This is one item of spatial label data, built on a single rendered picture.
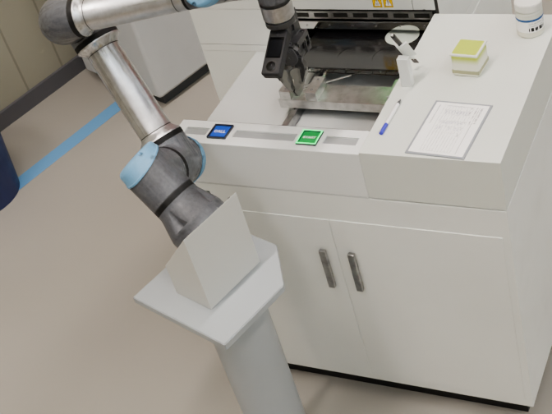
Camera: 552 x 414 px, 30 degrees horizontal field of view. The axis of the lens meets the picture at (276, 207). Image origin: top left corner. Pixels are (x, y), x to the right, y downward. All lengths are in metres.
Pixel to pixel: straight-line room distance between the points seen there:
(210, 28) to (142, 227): 1.08
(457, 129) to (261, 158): 0.51
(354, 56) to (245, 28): 0.43
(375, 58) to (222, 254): 0.85
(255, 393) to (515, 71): 1.05
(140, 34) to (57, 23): 2.15
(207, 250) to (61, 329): 1.56
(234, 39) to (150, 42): 1.33
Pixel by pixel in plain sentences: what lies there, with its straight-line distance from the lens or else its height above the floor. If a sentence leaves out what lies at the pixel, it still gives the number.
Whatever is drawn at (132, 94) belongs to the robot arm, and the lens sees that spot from 2.51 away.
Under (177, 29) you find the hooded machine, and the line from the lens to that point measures 4.68.
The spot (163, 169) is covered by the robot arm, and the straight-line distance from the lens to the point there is 2.36.
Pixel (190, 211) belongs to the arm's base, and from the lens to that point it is 2.33.
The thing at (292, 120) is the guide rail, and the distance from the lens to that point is 2.89.
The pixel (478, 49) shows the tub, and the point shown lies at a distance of 2.66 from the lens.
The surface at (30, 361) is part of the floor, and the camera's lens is 3.79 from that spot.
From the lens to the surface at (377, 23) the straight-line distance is 3.04.
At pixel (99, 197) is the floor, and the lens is 4.36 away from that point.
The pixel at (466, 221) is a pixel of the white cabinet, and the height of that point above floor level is 0.77.
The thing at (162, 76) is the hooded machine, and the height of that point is 0.15.
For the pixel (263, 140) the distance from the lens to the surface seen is 2.64.
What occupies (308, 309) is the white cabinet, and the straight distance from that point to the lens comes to 3.01.
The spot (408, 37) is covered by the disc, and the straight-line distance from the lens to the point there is 3.02.
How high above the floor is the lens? 2.46
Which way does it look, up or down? 38 degrees down
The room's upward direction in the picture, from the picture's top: 18 degrees counter-clockwise
